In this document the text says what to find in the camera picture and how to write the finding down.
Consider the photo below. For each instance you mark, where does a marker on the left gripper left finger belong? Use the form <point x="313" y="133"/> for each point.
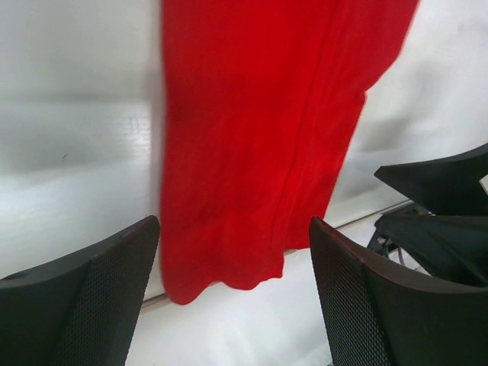
<point x="82" y="308"/>

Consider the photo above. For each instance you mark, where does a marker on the red t-shirt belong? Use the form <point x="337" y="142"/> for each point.
<point x="262" y="100"/>

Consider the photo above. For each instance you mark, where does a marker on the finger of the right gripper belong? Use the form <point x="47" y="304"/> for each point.
<point x="449" y="186"/>
<point x="453" y="248"/>

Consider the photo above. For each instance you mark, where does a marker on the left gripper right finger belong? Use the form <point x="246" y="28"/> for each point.
<point x="377" y="312"/>

